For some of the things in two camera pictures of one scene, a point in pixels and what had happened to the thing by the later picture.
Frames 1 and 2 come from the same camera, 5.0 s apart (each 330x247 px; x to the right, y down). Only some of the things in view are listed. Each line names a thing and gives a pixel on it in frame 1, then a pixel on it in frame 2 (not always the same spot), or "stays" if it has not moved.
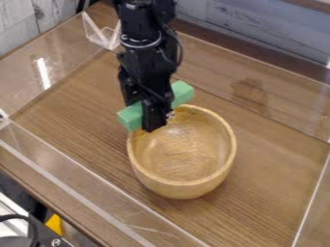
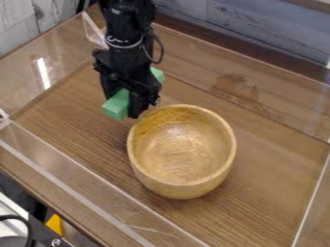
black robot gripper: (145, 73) -> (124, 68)
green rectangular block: (129, 113) -> (116, 106)
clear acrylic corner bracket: (107, 37) stays
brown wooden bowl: (183, 160) stays
